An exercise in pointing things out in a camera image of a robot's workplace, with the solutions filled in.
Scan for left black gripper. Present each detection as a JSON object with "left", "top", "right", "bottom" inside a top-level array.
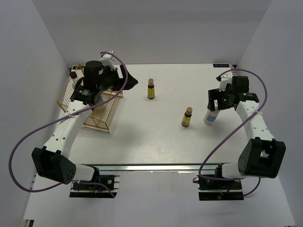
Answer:
[{"left": 97, "top": 65, "right": 138, "bottom": 93}]

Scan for white jar foil lid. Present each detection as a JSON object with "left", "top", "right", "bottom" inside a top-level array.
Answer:
[{"left": 203, "top": 110, "right": 220, "bottom": 125}]

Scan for small yellow bottle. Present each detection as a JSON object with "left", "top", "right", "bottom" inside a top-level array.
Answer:
[
  {"left": 181, "top": 107, "right": 193, "bottom": 127},
  {"left": 147, "top": 79, "right": 155, "bottom": 99}
]

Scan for dark sauce bottle black cap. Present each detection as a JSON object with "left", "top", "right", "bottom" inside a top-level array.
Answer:
[{"left": 69, "top": 71, "right": 80, "bottom": 83}]

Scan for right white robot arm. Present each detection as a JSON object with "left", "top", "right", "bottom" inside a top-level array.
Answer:
[{"left": 204, "top": 75, "right": 286, "bottom": 189}]

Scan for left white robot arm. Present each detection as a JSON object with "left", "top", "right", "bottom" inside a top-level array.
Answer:
[{"left": 32, "top": 61, "right": 138, "bottom": 189}]

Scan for blue table label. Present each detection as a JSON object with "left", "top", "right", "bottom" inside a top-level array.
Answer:
[{"left": 213, "top": 63, "right": 230, "bottom": 68}]

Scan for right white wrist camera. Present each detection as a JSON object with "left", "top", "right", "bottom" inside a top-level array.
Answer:
[{"left": 216, "top": 74, "right": 232, "bottom": 92}]

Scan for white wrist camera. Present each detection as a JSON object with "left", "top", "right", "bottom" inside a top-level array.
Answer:
[
  {"left": 100, "top": 51, "right": 116, "bottom": 71},
  {"left": 216, "top": 74, "right": 232, "bottom": 92}
]

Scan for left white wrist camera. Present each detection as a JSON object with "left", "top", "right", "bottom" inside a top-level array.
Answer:
[{"left": 100, "top": 51, "right": 116, "bottom": 71}]

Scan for yellow wire basket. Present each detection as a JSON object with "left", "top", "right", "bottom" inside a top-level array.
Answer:
[{"left": 57, "top": 64, "right": 123, "bottom": 133}]

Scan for aluminium rail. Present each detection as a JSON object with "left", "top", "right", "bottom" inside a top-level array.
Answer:
[{"left": 71, "top": 163, "right": 240, "bottom": 173}]

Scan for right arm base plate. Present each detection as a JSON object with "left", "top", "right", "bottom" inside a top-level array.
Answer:
[{"left": 193, "top": 175, "right": 244, "bottom": 201}]

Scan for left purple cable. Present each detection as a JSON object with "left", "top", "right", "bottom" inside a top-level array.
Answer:
[{"left": 8, "top": 51, "right": 129, "bottom": 198}]

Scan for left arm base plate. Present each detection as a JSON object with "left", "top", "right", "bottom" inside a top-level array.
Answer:
[{"left": 69, "top": 172, "right": 120, "bottom": 199}]

